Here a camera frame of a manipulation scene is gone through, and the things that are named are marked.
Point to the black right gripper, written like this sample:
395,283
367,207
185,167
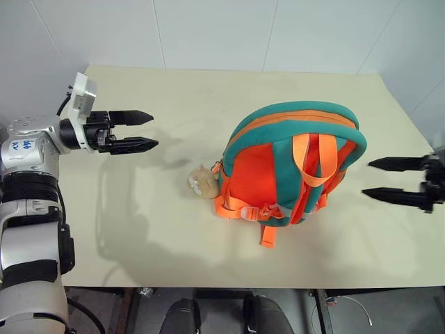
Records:
436,174

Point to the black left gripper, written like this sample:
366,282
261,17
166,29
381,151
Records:
99,134

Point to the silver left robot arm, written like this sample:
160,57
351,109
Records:
21,240

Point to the orange and teal backpack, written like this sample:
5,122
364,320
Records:
260,181

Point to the dark rounded shape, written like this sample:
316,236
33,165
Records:
182,318
267,316

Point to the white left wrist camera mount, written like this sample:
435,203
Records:
78,90

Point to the black table frame post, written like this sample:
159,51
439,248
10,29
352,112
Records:
321,313

